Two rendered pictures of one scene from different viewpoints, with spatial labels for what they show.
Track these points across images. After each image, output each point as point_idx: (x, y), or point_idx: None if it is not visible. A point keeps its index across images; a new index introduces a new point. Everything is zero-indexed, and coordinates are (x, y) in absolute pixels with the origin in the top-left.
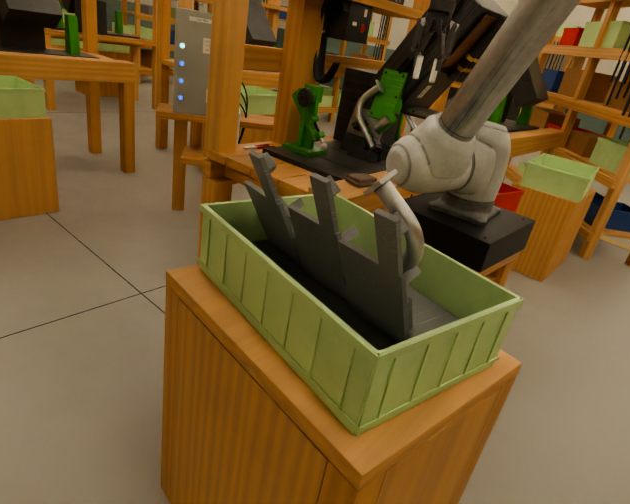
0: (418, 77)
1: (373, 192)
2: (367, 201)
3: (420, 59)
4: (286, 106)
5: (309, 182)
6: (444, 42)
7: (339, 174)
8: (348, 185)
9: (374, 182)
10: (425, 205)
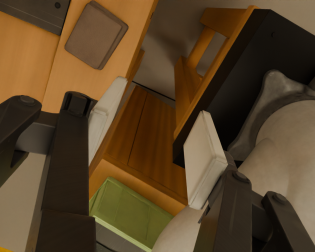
0: (126, 83)
1: (129, 66)
2: (126, 77)
3: (99, 140)
4: None
5: (17, 72)
6: (247, 251)
7: (42, 7)
8: (81, 68)
9: (120, 34)
10: (223, 147)
